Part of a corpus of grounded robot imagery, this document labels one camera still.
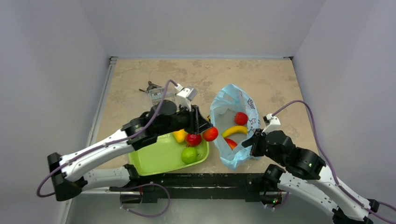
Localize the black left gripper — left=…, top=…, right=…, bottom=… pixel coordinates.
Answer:
left=158, top=101, right=212, bottom=136

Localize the red fake apple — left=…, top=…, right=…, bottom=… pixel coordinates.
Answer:
left=185, top=134, right=202, bottom=147

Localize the red orange fake pear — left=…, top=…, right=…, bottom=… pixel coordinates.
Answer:
left=202, top=127, right=219, bottom=142

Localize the green fake apple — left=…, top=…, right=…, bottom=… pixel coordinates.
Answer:
left=181, top=147, right=198, bottom=164

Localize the yellow fake banana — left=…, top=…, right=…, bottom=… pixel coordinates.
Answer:
left=222, top=126, right=248, bottom=138

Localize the blue printed plastic bag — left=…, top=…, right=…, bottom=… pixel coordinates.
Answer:
left=210, top=84, right=261, bottom=171

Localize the red orange fake fruit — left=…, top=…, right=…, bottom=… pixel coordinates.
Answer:
left=224, top=138, right=238, bottom=150

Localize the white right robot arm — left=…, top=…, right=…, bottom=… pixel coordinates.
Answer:
left=242, top=129, right=379, bottom=224

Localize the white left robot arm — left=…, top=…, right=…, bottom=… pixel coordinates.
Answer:
left=47, top=100, right=213, bottom=202

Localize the yellow fake mango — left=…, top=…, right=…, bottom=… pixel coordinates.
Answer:
left=172, top=129, right=187, bottom=143

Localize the lime green plastic tray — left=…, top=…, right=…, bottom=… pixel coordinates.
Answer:
left=128, top=133, right=210, bottom=176

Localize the clear plastic screw box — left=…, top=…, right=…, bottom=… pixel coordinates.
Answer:
left=148, top=87, right=176, bottom=106

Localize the black base bar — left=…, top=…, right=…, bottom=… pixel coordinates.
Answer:
left=109, top=173, right=283, bottom=205

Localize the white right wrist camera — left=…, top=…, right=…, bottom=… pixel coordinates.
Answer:
left=262, top=113, right=281, bottom=134

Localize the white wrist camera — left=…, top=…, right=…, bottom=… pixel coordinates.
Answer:
left=175, top=84, right=198, bottom=111
left=262, top=113, right=281, bottom=134

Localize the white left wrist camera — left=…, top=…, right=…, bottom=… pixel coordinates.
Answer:
left=175, top=84, right=198, bottom=111

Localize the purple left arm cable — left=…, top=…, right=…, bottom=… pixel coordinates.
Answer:
left=36, top=79, right=179, bottom=217

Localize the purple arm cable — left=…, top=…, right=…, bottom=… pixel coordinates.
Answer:
left=36, top=79, right=179, bottom=217
left=271, top=99, right=396, bottom=223

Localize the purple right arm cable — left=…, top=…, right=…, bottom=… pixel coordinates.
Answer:
left=271, top=99, right=396, bottom=223

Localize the aluminium frame rail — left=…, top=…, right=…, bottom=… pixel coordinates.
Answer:
left=79, top=187, right=111, bottom=195

